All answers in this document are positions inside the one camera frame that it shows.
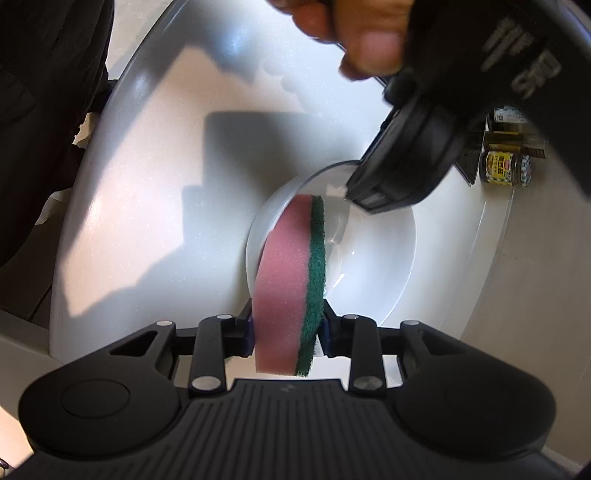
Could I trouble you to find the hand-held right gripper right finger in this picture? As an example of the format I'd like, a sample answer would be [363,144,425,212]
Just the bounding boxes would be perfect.
[316,300,481,398]

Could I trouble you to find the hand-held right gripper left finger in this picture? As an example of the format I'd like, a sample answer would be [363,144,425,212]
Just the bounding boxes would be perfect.
[108,314,257,398]

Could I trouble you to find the person's dark clothing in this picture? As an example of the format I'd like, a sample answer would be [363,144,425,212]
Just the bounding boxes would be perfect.
[0,0,116,324]

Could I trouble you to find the sauce jar with green lid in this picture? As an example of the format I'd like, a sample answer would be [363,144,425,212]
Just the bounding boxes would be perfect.
[478,150,532,186]

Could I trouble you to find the person's left hand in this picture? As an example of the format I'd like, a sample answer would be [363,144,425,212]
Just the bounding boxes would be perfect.
[268,0,414,81]

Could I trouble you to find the white ceramic bowl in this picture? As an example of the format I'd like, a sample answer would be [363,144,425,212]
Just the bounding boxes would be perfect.
[245,159,419,325]

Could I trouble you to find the pink and green sponge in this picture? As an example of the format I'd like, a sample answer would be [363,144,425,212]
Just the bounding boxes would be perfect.
[252,194,328,378]

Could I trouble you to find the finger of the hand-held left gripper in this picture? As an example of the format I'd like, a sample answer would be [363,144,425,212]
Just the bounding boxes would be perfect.
[345,178,404,214]

